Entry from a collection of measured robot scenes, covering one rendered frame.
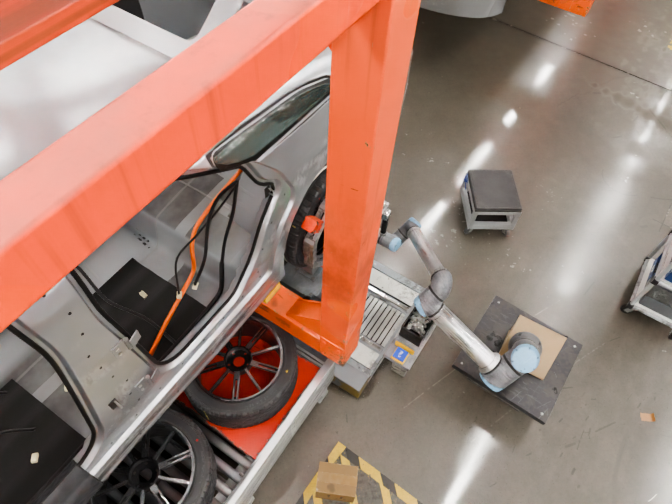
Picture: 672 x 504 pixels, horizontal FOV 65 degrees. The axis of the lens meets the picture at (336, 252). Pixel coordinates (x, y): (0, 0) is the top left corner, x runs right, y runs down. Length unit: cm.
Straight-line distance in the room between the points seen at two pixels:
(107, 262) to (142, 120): 226
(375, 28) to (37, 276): 92
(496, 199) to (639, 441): 181
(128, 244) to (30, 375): 80
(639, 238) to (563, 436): 183
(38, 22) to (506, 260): 387
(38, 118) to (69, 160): 123
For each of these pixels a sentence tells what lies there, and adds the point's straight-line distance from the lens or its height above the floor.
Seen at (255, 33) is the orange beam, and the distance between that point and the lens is 99.
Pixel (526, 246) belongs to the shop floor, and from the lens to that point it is 434.
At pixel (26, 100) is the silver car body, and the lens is 214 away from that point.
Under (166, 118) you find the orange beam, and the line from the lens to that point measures 84.
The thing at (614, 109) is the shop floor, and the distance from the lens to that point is 586.
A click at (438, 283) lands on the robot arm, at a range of 294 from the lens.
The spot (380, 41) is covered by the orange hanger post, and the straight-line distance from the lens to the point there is 137.
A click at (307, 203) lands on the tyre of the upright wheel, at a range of 278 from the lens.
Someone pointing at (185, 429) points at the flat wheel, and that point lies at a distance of 295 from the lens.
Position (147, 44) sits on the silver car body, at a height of 195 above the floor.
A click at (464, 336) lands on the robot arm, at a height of 62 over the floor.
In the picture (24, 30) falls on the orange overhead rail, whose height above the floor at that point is 300.
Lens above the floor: 327
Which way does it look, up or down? 55 degrees down
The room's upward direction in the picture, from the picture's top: 4 degrees clockwise
